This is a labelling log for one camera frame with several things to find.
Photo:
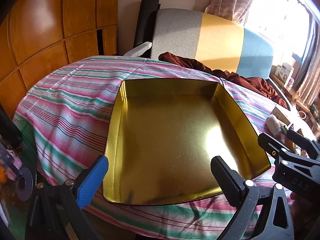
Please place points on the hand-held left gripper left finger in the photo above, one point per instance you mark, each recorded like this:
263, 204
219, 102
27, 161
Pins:
92, 182

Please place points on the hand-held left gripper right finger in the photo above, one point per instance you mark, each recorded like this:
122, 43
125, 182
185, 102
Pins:
226, 180

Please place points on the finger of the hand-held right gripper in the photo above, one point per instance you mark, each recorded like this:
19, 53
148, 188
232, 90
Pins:
303, 141
267, 143

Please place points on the white sock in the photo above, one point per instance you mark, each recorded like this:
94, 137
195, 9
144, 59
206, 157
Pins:
273, 125

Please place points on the cream cardboard box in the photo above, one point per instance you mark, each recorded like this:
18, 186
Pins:
281, 113

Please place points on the gold tin box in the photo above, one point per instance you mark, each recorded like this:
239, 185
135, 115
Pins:
175, 130

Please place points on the wooden side table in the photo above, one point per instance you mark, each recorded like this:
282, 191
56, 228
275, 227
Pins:
293, 93

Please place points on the dark red cloth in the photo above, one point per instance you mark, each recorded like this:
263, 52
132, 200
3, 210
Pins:
260, 85

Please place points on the grey round disc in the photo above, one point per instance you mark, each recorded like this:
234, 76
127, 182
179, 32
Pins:
25, 183

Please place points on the white carton box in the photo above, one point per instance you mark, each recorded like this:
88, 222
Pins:
283, 72

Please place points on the striped pink green cloth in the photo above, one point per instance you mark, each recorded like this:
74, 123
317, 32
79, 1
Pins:
70, 110

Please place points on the grey yellow blue armchair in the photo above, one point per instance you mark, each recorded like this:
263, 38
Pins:
220, 42

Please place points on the wooden wardrobe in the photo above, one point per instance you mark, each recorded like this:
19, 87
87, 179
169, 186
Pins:
37, 30

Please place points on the black rolled mat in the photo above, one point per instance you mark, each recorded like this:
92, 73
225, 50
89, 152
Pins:
145, 22

